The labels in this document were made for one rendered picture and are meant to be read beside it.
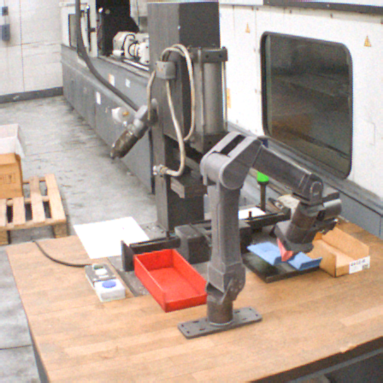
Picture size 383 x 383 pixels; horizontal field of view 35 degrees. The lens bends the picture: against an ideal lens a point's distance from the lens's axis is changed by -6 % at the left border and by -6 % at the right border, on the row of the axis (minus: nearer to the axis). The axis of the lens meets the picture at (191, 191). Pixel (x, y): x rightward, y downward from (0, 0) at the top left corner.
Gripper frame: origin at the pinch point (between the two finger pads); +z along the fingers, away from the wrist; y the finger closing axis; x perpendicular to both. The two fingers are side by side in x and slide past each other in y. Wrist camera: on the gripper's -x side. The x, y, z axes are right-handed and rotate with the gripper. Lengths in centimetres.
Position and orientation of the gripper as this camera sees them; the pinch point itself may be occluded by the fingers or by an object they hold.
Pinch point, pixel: (284, 257)
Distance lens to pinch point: 168.6
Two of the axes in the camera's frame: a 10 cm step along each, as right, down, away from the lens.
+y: -3.8, -7.0, 6.0
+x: -9.0, 1.5, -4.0
